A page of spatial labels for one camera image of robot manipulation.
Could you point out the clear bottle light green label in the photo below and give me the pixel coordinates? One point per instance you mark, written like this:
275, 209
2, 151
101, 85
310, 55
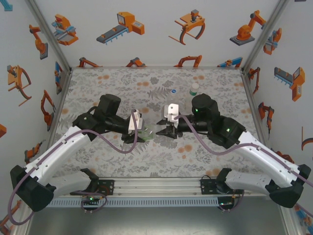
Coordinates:
148, 133

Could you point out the aluminium frame post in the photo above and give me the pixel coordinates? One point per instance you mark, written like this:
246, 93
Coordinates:
263, 36
50, 36

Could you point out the blue bottle cap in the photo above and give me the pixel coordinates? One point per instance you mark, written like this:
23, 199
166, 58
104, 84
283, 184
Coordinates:
173, 91

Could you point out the floral patterned table mat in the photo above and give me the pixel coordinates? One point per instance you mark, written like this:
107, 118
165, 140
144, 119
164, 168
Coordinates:
137, 159

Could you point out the small controller circuit board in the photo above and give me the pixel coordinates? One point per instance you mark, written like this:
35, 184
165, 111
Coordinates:
90, 199
226, 203

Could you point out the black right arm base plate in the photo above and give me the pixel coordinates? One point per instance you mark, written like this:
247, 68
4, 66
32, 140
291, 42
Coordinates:
206, 187

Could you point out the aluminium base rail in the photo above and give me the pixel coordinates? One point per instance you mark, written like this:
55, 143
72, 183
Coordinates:
156, 187

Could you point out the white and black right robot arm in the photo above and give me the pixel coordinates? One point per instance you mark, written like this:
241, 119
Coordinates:
264, 159

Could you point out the clear unlabelled plastic bottle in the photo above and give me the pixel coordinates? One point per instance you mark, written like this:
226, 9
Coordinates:
174, 100

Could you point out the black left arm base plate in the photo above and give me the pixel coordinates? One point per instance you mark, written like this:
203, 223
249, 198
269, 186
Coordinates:
108, 186

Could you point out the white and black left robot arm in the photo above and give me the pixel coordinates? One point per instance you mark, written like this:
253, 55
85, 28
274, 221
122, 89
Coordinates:
56, 154

